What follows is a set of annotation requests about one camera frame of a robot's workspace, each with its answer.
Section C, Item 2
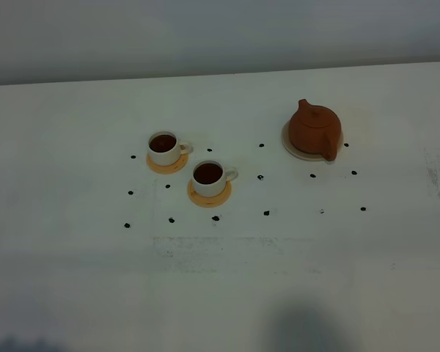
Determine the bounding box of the brown clay teapot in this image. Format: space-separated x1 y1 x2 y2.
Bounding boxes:
288 99 342 161

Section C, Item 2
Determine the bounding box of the white teapot saucer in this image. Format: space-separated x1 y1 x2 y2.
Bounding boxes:
281 120 334 163

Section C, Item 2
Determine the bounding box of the white teacup near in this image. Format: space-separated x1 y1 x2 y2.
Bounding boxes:
192 160 238 198

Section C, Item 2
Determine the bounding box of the white teacup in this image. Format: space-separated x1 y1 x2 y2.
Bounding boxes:
147 131 193 166
192 160 238 198

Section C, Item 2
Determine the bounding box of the orange coaster near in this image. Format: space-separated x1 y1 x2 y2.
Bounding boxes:
187 180 232 208

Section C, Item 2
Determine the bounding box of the orange coaster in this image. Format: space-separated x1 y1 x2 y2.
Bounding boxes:
146 152 189 175
187 180 232 208

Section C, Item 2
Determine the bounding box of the orange coaster far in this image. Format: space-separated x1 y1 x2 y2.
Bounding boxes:
146 152 189 175

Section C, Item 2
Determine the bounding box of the white teacup far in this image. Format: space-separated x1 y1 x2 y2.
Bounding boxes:
147 131 193 166

